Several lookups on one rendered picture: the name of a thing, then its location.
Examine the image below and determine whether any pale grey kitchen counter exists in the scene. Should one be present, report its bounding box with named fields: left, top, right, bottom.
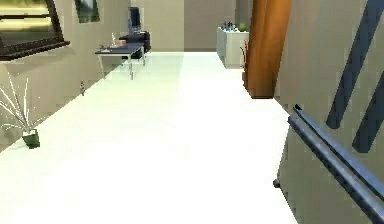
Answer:
left=216, top=26, right=250, bottom=70

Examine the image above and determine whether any red chair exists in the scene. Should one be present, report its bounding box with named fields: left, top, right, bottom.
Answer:
left=239, top=39, right=249, bottom=73

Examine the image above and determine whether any black armchair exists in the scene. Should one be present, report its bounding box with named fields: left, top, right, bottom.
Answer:
left=118, top=31, right=152, bottom=60

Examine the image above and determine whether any dark blue top table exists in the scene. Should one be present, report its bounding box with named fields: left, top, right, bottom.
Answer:
left=94, top=43, right=147, bottom=81

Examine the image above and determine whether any brown wooden door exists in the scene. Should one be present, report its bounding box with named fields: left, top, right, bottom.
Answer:
left=245, top=0, right=294, bottom=100

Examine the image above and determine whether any beige fridge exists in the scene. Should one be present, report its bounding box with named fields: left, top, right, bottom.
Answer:
left=273, top=0, right=384, bottom=224

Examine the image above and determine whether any white house plant green pot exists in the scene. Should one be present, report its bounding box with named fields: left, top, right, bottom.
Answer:
left=0, top=73, right=42, bottom=150

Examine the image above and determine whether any dark framed window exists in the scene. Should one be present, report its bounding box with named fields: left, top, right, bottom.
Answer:
left=0, top=0, right=71, bottom=62

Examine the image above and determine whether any blue framed wall picture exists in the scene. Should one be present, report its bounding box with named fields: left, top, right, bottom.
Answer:
left=128, top=6, right=142, bottom=34

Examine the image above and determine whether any dark framed wall picture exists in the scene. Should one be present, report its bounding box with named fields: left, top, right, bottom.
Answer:
left=74, top=0, right=101, bottom=24

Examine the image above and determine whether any blue-grey fridge handle bar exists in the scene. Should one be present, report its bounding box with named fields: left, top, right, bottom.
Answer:
left=287, top=104, right=384, bottom=224

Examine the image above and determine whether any dark blue fridge handle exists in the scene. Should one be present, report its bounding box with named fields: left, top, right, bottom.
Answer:
left=325, top=0, right=384, bottom=130
left=352, top=71, right=384, bottom=154

